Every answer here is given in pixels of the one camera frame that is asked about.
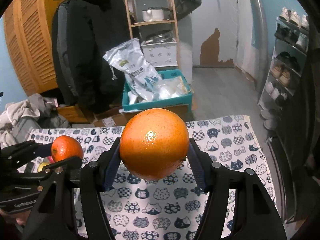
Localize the yellow pear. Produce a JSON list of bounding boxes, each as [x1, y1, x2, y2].
[[37, 162, 50, 172]]

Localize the small tangerine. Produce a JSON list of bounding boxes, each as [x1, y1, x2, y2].
[[51, 135, 84, 162]]

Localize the large orange back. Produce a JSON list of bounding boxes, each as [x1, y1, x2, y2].
[[119, 117, 189, 180]]

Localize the red apple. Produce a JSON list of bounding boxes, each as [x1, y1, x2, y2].
[[47, 156, 55, 163]]

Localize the person left hand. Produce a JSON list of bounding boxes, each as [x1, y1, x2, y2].
[[1, 210, 31, 226]]

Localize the pile of grey clothes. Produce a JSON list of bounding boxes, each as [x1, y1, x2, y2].
[[1, 93, 71, 148]]

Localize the wooden drawer box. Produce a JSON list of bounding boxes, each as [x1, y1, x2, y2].
[[56, 105, 89, 124]]

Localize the small cardboard box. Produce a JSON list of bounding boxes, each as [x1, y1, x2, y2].
[[93, 113, 127, 127]]

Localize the white rice bag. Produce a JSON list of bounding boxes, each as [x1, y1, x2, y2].
[[103, 38, 162, 102]]

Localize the teal plastic crate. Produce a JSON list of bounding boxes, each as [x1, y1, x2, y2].
[[122, 69, 193, 112]]

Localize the clear plastic bag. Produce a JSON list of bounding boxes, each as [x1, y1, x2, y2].
[[155, 76, 191, 100]]

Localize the wooden louvered wardrobe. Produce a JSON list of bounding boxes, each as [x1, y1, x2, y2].
[[4, 0, 62, 95]]

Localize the black hanging coat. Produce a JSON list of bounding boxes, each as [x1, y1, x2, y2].
[[52, 0, 130, 114]]

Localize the white patterned drawer box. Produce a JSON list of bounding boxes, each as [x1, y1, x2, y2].
[[141, 40, 178, 68]]

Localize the metal steamer pot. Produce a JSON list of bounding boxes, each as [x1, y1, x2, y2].
[[144, 30, 173, 44]]

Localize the white cooking pot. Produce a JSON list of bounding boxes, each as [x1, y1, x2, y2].
[[142, 7, 170, 22]]

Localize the metal shoe rack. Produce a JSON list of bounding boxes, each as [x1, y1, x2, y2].
[[258, 7, 309, 132]]

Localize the white door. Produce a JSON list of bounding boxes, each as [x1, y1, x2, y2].
[[191, 0, 239, 67]]

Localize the wooden shelf rack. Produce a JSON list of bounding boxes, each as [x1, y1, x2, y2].
[[124, 0, 180, 68]]

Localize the grey hanging bag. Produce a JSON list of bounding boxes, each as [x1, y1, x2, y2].
[[174, 0, 202, 21]]

